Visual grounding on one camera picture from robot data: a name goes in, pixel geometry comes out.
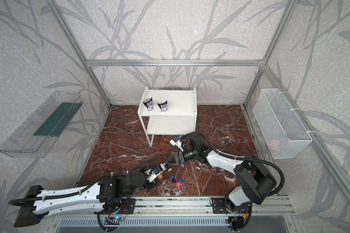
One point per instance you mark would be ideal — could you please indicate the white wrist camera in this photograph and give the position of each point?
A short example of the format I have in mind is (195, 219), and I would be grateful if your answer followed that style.
(161, 168)
(178, 142)

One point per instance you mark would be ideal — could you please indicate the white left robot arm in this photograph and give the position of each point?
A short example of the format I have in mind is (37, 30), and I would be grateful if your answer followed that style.
(105, 195)

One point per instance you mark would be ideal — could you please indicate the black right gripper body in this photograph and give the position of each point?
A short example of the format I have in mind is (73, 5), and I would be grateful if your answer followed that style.
(180, 157)

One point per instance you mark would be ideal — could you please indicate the black purple figure toy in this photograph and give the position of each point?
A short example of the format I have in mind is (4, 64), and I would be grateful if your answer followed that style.
(163, 106)
(148, 103)

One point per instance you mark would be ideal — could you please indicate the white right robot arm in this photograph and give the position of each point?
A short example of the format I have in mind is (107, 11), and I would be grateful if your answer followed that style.
(258, 178)

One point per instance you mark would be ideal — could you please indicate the pink red blue toy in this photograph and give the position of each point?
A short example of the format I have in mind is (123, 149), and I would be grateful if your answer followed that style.
(177, 181)

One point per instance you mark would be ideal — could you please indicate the white two-tier shelf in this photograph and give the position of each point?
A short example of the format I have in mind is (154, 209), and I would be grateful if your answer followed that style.
(178, 121)

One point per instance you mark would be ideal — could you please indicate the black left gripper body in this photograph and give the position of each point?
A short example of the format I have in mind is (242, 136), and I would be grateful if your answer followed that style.
(151, 180)

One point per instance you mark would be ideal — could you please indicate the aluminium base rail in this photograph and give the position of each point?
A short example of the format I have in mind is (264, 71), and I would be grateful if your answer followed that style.
(199, 206)

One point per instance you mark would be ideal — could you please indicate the aluminium frame horizontal bar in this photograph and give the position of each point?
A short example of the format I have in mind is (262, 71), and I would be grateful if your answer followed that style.
(182, 63)

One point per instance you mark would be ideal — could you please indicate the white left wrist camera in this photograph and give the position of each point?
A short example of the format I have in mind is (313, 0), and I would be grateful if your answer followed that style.
(161, 168)

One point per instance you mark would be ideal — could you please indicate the pink toy in basket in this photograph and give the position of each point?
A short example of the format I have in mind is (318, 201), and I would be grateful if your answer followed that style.
(274, 145)

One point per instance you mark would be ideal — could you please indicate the clear plastic wall bin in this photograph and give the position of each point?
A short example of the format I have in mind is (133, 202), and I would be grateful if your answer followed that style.
(37, 134)

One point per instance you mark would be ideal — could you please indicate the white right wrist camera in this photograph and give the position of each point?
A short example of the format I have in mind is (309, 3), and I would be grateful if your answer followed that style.
(178, 142)

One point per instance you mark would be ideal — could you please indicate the white wire mesh basket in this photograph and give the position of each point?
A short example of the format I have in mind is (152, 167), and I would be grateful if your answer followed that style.
(278, 120)

